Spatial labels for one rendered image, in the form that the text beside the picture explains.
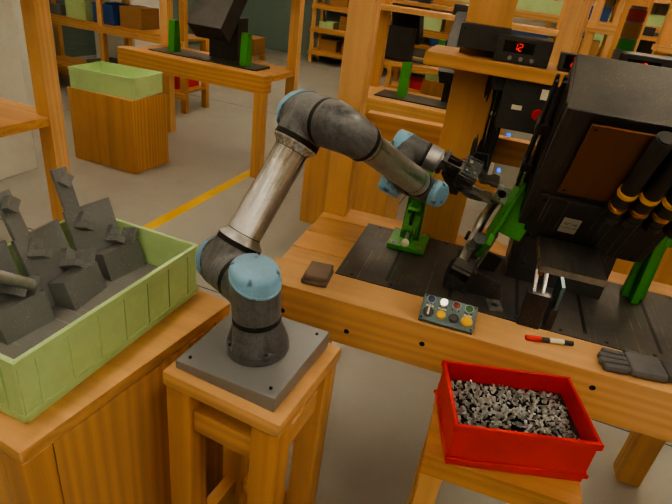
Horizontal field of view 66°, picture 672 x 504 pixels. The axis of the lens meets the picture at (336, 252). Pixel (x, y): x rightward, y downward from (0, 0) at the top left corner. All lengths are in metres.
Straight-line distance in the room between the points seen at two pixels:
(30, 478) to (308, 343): 0.66
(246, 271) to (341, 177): 0.91
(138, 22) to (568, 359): 6.34
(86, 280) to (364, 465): 1.30
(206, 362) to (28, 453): 0.39
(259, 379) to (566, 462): 0.69
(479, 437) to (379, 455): 1.14
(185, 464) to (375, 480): 0.94
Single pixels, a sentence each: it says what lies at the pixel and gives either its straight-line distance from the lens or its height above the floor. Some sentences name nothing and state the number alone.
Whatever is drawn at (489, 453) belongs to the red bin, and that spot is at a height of 0.85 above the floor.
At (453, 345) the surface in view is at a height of 0.86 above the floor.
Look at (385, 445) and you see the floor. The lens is 2.34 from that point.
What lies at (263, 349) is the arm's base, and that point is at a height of 0.92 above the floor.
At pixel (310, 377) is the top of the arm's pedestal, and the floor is 0.85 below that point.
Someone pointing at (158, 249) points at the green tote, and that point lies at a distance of 1.69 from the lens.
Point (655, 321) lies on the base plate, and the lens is 1.88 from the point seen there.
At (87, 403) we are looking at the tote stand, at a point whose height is 0.79.
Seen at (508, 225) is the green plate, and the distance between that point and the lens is 1.57.
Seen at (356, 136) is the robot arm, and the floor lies 1.40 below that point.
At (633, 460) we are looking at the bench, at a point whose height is 0.13.
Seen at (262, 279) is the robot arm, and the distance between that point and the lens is 1.15.
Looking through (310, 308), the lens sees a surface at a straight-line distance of 1.53.
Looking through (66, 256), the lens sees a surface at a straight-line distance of 1.58.
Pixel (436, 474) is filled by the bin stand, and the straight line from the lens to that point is 1.29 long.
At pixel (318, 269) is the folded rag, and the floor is 0.93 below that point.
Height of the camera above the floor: 1.71
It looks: 28 degrees down
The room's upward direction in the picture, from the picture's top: 8 degrees clockwise
